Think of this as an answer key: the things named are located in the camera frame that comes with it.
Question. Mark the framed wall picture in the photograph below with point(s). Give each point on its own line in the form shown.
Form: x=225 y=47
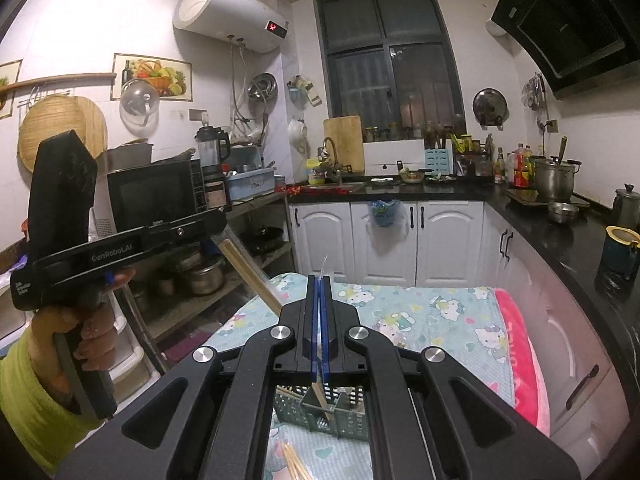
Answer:
x=7 y=87

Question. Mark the white plastic drawer unit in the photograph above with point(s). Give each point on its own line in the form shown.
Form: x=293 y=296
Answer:
x=132 y=355

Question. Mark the bamboo chopstick pair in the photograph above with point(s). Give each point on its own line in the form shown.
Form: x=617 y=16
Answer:
x=320 y=400
x=250 y=275

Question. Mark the round bamboo tray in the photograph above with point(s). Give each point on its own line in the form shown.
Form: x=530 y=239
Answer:
x=50 y=120

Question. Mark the black wok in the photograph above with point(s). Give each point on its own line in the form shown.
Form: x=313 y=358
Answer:
x=262 y=237

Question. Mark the row of condiment bottles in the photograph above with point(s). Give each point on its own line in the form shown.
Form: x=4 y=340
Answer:
x=520 y=170

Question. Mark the hanging steel bowls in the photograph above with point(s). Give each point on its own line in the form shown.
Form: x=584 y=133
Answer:
x=263 y=87

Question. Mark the hanging pot lid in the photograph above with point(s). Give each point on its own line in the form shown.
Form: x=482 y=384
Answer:
x=490 y=105

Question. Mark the blue plastic dish basin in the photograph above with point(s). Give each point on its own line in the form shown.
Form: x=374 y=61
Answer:
x=252 y=182

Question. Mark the person's left forearm green sleeve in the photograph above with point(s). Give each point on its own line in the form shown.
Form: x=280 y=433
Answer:
x=30 y=410

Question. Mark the dark kitchen window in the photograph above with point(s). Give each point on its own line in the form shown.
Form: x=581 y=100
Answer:
x=390 y=60

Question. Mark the large stainless steel pot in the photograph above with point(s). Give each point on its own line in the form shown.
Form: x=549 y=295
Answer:
x=555 y=180

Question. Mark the wooden cutting board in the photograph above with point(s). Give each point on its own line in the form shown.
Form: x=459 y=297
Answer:
x=347 y=135

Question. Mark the pile of bamboo chopsticks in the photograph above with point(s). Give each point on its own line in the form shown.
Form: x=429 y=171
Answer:
x=292 y=462

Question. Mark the white countertop box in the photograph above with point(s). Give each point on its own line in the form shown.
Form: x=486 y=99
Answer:
x=392 y=157

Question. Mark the hanging kitchen tools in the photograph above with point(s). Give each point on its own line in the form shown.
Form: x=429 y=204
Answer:
x=535 y=91

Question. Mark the green plastic utensil basket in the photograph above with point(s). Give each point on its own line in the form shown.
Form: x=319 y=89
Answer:
x=295 y=417

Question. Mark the black range hood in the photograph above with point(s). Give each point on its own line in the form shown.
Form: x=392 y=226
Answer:
x=575 y=20

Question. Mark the dark blue pot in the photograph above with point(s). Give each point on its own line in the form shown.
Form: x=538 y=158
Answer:
x=617 y=255

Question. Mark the person's left hand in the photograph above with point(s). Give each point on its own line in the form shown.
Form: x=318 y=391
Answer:
x=97 y=332

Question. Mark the white hanging colander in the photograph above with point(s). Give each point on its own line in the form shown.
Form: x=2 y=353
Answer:
x=297 y=132

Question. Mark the yellow jar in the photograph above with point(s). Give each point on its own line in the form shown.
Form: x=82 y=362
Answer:
x=316 y=175

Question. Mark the round wooden board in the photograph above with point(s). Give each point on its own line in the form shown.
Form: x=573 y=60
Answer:
x=97 y=125

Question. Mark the row of spice jars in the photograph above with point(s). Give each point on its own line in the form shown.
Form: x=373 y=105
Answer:
x=372 y=134

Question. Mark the fruit wall picture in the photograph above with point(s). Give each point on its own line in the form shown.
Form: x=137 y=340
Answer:
x=160 y=72

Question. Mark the kitchen faucet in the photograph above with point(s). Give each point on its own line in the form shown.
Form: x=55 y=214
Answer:
x=324 y=150

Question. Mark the large steel stockpot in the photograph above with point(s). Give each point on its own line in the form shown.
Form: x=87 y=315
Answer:
x=125 y=157

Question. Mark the bowl of green food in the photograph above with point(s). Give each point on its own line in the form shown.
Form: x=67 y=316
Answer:
x=412 y=176

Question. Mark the blue plastic bag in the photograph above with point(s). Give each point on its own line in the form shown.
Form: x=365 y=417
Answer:
x=385 y=214

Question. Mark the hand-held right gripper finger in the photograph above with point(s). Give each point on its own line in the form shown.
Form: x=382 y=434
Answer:
x=326 y=320
x=315 y=320

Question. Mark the white base cabinets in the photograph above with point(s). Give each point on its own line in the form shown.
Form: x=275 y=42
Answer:
x=450 y=240

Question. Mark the wooden shelf rack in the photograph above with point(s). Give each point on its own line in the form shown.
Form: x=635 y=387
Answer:
x=260 y=202

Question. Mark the hanging glass lid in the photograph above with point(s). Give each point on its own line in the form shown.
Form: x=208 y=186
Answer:
x=140 y=100

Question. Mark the black microwave oven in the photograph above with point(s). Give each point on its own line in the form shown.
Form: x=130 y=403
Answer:
x=150 y=195

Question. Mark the steel pot on shelf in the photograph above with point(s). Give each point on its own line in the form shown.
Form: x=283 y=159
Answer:
x=205 y=275

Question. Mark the steel kettle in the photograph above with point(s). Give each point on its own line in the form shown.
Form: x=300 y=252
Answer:
x=627 y=210

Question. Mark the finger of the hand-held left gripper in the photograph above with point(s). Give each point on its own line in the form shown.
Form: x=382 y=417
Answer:
x=210 y=246

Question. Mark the white electric water heater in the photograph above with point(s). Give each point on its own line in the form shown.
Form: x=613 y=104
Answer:
x=225 y=10

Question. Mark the cartoon cat printed blanket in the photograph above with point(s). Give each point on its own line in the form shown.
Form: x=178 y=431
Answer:
x=425 y=320

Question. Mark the blender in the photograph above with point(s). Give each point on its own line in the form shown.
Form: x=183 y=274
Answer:
x=210 y=152

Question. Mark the small steel bowl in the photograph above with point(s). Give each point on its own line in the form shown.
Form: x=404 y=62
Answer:
x=562 y=212

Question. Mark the pink towel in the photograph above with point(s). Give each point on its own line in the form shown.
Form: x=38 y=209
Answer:
x=520 y=360

